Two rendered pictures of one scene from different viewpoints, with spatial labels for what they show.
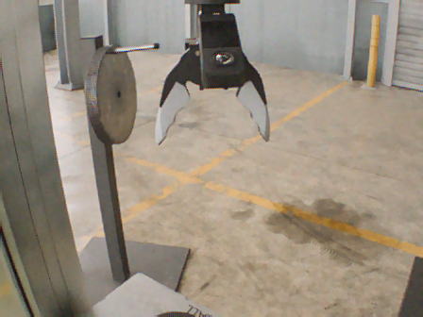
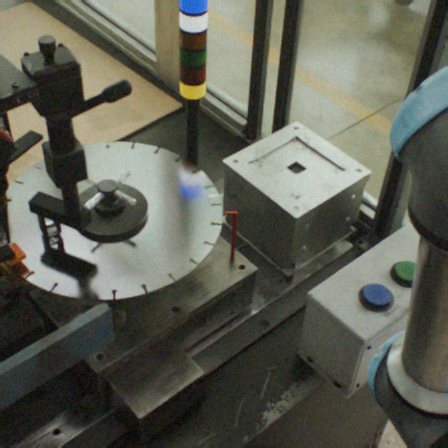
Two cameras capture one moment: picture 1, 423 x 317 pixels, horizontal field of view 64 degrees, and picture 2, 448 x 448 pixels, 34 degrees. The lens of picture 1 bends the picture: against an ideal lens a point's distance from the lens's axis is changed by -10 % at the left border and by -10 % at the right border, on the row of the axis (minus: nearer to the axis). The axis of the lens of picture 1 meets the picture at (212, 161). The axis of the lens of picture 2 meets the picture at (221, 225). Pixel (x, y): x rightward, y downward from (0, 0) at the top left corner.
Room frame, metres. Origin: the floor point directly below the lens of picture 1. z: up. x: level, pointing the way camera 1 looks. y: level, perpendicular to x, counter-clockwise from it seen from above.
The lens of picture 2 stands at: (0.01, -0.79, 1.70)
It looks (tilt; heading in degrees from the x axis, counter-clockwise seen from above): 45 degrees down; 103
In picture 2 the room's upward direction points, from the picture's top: 3 degrees clockwise
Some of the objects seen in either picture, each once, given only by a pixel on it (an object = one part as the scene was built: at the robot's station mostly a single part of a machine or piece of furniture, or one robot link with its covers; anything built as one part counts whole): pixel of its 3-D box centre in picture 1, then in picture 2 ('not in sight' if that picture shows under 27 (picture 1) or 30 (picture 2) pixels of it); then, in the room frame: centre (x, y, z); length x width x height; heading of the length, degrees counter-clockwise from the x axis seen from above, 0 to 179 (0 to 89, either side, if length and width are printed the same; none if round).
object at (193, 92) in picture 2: not in sight; (193, 85); (-0.28, 0.22, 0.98); 0.05 x 0.04 x 0.03; 145
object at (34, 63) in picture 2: not in sight; (58, 115); (-0.34, -0.16, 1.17); 0.06 x 0.05 x 0.20; 46
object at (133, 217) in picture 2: not in sight; (109, 205); (-0.32, -0.08, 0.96); 0.11 x 0.11 x 0.03
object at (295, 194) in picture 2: not in sight; (291, 199); (-0.08, 0.16, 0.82); 0.18 x 0.18 x 0.15; 55
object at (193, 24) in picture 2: not in sight; (193, 17); (-0.28, 0.22, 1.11); 0.05 x 0.04 x 0.03; 145
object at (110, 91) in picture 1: (105, 175); not in sight; (1.20, 0.39, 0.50); 0.50 x 0.50 x 1.00; 81
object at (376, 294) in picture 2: not in sight; (376, 298); (0.08, -0.09, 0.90); 0.04 x 0.04 x 0.02
